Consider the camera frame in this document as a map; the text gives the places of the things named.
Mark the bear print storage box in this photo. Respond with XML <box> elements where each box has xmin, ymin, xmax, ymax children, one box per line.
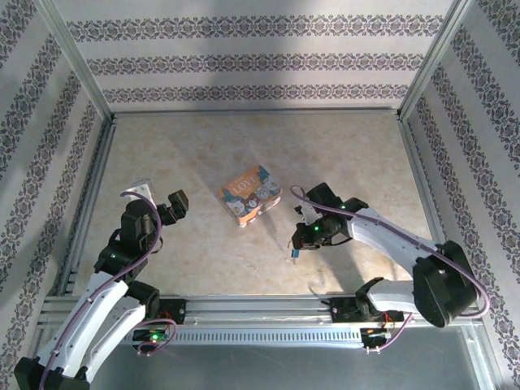
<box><xmin>218</xmin><ymin>163</ymin><xmax>284</xmax><ymax>229</ymax></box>

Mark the black controller board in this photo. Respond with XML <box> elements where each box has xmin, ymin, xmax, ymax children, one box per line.
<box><xmin>132</xmin><ymin>327</ymin><xmax>171</xmax><ymax>346</ymax></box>
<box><xmin>361</xmin><ymin>327</ymin><xmax>393</xmax><ymax>340</ymax></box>

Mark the aluminium frame rail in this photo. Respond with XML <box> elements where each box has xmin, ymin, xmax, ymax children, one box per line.
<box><xmin>110</xmin><ymin>106</ymin><xmax>403</xmax><ymax>119</ymax></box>
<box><xmin>396</xmin><ymin>115</ymin><xmax>488</xmax><ymax>326</ymax></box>
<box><xmin>56</xmin><ymin>115</ymin><xmax>119</xmax><ymax>297</ymax></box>
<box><xmin>461</xmin><ymin>324</ymin><xmax>491</xmax><ymax>390</ymax></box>

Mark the wide aluminium base rail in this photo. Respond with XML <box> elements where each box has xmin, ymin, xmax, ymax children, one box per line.
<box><xmin>40</xmin><ymin>295</ymin><xmax>484</xmax><ymax>328</ymax></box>

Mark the grey slotted cable duct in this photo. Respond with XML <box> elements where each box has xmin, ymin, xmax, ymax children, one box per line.
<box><xmin>170</xmin><ymin>327</ymin><xmax>362</xmax><ymax>346</ymax></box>

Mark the grey metal base plate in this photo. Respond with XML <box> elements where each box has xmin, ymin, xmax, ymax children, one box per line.
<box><xmin>93</xmin><ymin>343</ymin><xmax>476</xmax><ymax>390</ymax></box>

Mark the aluminium frame post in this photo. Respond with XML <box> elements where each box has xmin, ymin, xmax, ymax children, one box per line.
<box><xmin>34</xmin><ymin>0</ymin><xmax>117</xmax><ymax>121</ymax></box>
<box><xmin>397</xmin><ymin>0</ymin><xmax>479</xmax><ymax>121</ymax></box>

